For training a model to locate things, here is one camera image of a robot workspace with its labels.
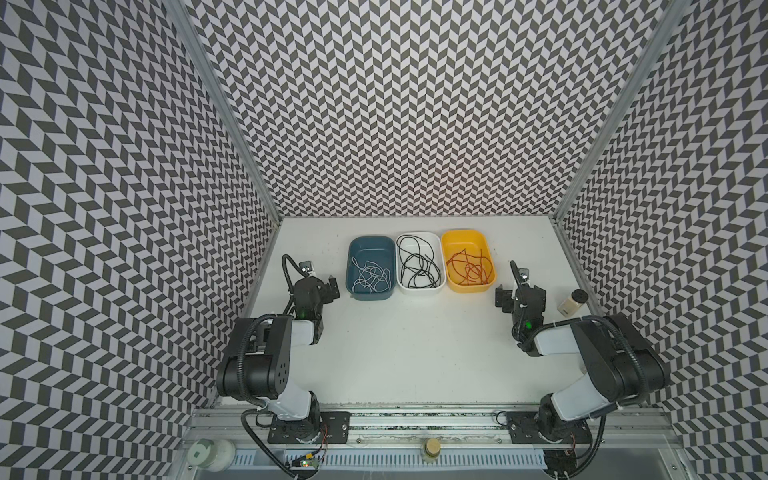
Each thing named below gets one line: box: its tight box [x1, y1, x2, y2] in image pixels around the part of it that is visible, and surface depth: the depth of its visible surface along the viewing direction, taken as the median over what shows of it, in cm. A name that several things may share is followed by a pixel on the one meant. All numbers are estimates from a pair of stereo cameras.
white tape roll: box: [187, 438, 236, 473], surface depth 63 cm
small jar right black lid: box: [557, 289, 589, 318], surface depth 88 cm
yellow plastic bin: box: [442, 230, 497, 293], surface depth 106 cm
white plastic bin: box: [395, 232, 447, 294], surface depth 107 cm
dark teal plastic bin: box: [345, 235, 397, 301], surface depth 104 cm
